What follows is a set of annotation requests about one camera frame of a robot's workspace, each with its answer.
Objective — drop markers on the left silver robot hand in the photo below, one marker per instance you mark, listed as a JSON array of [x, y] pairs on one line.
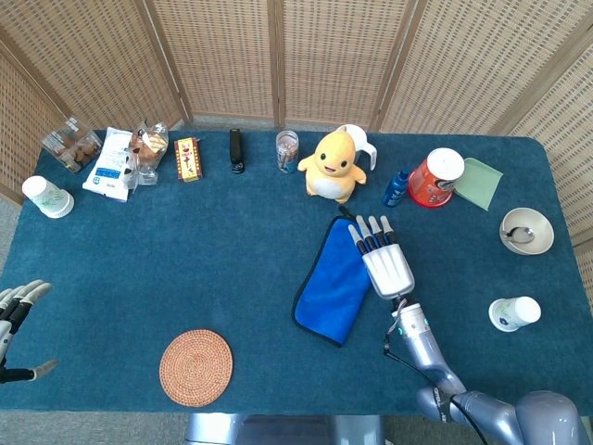
[[18, 301]]

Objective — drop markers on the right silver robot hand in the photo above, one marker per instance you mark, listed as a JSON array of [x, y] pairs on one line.
[[389, 273]]

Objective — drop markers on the grey and blue cloth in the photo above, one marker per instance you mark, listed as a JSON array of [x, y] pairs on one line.
[[331, 287]]

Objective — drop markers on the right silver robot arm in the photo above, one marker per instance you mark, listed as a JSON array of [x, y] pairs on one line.
[[417, 338]]

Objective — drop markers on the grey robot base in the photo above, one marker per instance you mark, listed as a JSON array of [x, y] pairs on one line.
[[278, 431]]

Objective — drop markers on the blue spray bottle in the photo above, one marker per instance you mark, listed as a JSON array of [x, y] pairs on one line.
[[394, 190]]

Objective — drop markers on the red instant noodle cup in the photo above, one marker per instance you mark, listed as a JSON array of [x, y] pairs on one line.
[[431, 185]]

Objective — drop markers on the white paper cup green print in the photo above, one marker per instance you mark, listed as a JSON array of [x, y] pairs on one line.
[[514, 314], [46, 197]]

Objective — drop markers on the yellow plush toy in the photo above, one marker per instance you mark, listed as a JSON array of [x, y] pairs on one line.
[[331, 167]]

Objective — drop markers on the white plastic pitcher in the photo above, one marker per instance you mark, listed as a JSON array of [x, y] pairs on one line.
[[363, 139]]

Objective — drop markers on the metal spoon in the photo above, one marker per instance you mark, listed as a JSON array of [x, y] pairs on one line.
[[523, 235]]

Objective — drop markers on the beige bowl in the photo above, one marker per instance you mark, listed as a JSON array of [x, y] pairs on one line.
[[533, 222]]

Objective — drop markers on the clear jar of pencils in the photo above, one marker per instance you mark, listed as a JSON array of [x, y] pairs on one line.
[[287, 153]]

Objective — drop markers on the white blue snack packet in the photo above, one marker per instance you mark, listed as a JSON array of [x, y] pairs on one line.
[[109, 167]]

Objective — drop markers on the dark blue table cover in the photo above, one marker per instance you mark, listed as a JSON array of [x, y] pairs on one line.
[[208, 259]]

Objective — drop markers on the round woven rattan coaster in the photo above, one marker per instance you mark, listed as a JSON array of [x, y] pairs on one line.
[[196, 368]]

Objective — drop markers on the black stapler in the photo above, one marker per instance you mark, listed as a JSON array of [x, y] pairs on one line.
[[236, 150]]

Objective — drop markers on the clear bag of bread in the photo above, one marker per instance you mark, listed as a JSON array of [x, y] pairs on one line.
[[148, 148]]

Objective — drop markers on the yellow red small box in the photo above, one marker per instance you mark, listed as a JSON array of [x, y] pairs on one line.
[[187, 160]]

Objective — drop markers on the woven folding screen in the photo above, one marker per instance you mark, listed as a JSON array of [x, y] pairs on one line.
[[231, 55]]

